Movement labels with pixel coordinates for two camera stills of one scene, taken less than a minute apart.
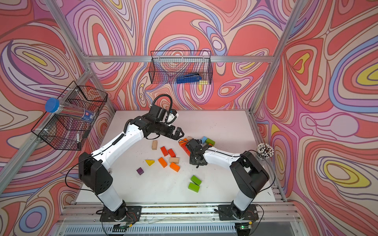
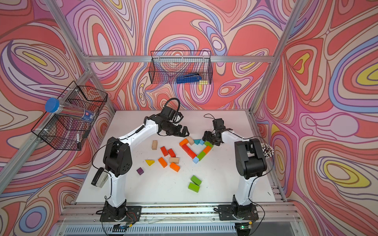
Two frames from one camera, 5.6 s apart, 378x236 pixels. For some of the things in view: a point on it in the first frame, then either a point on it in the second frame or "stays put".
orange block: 184,141 stays put
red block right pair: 172,153 stays put
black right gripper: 192,162 -> 207,137
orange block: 163,162 stays put
